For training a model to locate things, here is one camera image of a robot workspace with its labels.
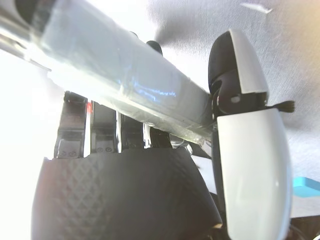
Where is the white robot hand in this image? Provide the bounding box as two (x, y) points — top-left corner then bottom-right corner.
(29, 28), (296, 240)

